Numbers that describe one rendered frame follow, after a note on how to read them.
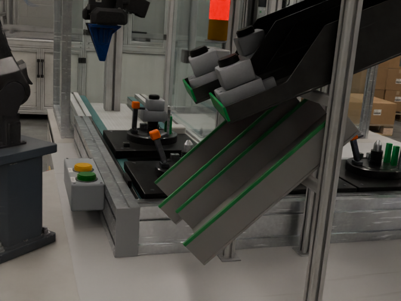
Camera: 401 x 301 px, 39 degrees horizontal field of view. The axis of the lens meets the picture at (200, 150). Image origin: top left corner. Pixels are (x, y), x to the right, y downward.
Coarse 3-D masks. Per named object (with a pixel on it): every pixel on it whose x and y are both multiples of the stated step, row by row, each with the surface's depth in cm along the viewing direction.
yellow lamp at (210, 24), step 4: (212, 20) 136; (216, 20) 136; (220, 20) 136; (224, 20) 136; (208, 24) 138; (212, 24) 136; (216, 24) 136; (220, 24) 136; (224, 24) 136; (208, 28) 138; (212, 28) 137; (216, 28) 136; (220, 28) 136; (224, 28) 137; (208, 32) 138; (212, 32) 137; (216, 32) 136; (220, 32) 136; (224, 32) 137; (208, 36) 138; (212, 36) 137; (216, 36) 137; (220, 36) 137; (224, 36) 137; (216, 40) 137; (220, 40) 137; (224, 40) 138
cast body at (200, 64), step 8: (200, 48) 88; (192, 56) 89; (200, 56) 88; (208, 56) 88; (216, 56) 88; (192, 64) 88; (200, 64) 88; (208, 64) 88; (216, 64) 88; (200, 72) 89; (208, 72) 89; (192, 80) 89; (200, 80) 89; (208, 80) 89; (192, 88) 89
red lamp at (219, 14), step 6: (210, 0) 137; (216, 0) 135; (222, 0) 135; (228, 0) 135; (210, 6) 137; (216, 6) 135; (222, 6) 135; (228, 6) 136; (210, 12) 137; (216, 12) 135; (222, 12) 135; (228, 12) 136; (210, 18) 137; (216, 18) 136; (222, 18) 136; (228, 18) 137
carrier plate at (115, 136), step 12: (108, 132) 161; (120, 132) 162; (108, 144) 154; (120, 144) 148; (132, 144) 150; (180, 144) 153; (120, 156) 142; (132, 156) 143; (144, 156) 144; (156, 156) 145; (168, 156) 146; (180, 156) 147
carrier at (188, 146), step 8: (184, 144) 123; (192, 144) 123; (184, 152) 123; (168, 160) 129; (176, 160) 128; (128, 168) 127; (136, 168) 127; (144, 168) 128; (152, 168) 128; (160, 168) 121; (168, 168) 122; (136, 176) 121; (144, 176) 122; (152, 176) 122; (160, 176) 121; (136, 184) 118; (144, 184) 116; (152, 184) 117; (144, 192) 111; (152, 192) 112; (160, 192) 112
